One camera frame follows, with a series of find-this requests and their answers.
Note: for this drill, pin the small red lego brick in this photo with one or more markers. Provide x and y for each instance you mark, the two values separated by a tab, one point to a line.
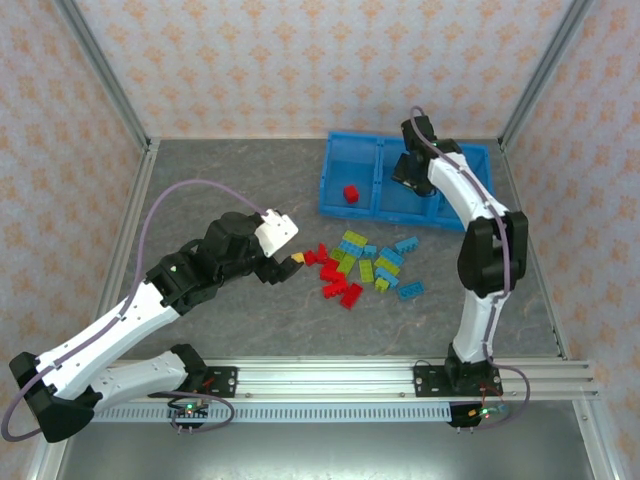
351	193
311	257

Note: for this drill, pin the small green lego brick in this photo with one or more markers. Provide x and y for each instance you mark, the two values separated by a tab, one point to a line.
381	285
339	255

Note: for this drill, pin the long red lego brick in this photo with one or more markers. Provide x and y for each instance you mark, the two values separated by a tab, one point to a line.
351	296

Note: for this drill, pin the small blue lego brick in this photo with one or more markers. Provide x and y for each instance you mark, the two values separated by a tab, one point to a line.
370	250

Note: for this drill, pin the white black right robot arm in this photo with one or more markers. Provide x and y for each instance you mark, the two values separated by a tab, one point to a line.
472	325

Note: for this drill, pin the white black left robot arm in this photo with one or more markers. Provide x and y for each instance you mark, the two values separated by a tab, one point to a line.
125	327

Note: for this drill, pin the blue three-compartment plastic bin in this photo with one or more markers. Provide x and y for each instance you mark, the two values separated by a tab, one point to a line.
350	160

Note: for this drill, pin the small circuit board with LED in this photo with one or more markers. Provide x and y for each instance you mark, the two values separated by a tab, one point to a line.
190	411
482	412

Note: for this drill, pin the aluminium side frame rail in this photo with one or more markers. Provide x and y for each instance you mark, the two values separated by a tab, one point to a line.
516	185
139	185

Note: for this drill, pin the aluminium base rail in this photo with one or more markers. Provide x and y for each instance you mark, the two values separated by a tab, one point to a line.
325	380

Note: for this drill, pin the aluminium frame post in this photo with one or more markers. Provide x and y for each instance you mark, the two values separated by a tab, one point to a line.
103	70
545	70

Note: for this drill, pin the black board bracket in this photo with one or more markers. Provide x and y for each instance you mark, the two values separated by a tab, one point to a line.
187	424
457	417

